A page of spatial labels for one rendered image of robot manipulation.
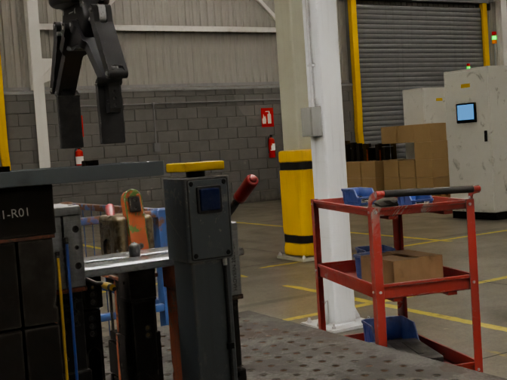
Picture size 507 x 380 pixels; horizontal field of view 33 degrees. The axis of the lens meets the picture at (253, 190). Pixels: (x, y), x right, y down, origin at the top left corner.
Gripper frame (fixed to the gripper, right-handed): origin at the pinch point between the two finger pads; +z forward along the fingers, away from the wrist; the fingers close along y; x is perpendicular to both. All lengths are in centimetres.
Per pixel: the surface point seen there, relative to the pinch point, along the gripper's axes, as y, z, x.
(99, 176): -6.6, 5.0, 2.0
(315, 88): 320, -32, -280
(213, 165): -3.3, 4.8, -15.6
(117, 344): 51, 39, -23
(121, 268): 24.0, 20.5, -12.9
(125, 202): 46, 11, -25
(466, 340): 236, 119, -309
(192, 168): -3.2, 5.0, -12.4
